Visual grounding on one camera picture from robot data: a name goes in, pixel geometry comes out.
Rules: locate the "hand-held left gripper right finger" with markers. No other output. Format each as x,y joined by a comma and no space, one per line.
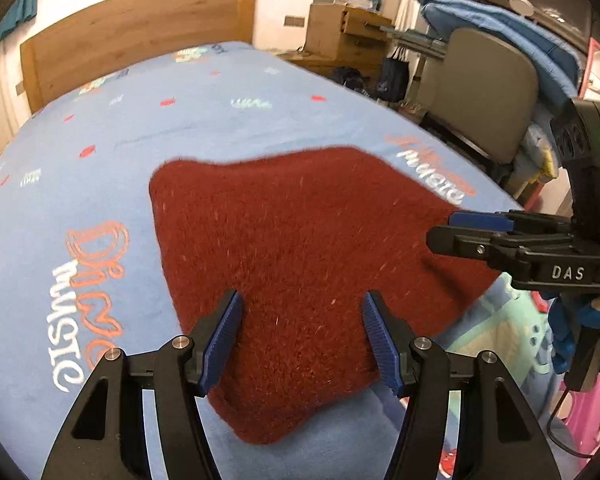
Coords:
380,340

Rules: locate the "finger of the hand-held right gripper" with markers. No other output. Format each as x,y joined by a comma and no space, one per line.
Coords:
475,219
460,242

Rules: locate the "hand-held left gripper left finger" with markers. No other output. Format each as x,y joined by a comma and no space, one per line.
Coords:
225,332

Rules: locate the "dark red knitted sweater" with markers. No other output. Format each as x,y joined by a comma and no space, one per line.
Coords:
300,240

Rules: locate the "person's right hand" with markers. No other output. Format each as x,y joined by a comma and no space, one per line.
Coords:
562,320

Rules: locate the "stack of folded cloths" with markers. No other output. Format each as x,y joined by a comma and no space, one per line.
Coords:
537,145

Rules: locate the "beige chair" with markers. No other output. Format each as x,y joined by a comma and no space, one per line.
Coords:
485,90

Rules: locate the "blue quilted pad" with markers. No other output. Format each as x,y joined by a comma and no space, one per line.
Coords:
520,45

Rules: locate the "dark tote bag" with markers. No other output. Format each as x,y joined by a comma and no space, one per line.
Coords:
394,77

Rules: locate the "dark backpack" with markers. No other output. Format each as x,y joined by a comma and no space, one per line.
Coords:
347,77

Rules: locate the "white round lamp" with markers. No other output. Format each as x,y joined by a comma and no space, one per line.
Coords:
521,5

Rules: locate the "pink plastic toy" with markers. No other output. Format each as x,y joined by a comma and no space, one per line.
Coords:
597,420

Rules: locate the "blue printed bed sheet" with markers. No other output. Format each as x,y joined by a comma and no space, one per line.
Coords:
180,105

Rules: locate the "wooden nightstand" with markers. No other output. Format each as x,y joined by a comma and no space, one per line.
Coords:
330,30

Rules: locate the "wooden headboard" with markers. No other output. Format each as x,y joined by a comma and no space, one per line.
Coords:
130,25

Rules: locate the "teal curtain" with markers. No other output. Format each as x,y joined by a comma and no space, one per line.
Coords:
20,10

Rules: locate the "pink frame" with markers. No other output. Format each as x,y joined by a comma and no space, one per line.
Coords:
591,60

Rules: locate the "grey metal rail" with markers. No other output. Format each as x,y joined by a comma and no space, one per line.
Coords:
420,42

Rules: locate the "grey wall switch plate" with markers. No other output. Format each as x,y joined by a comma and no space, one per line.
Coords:
295,21
20,89

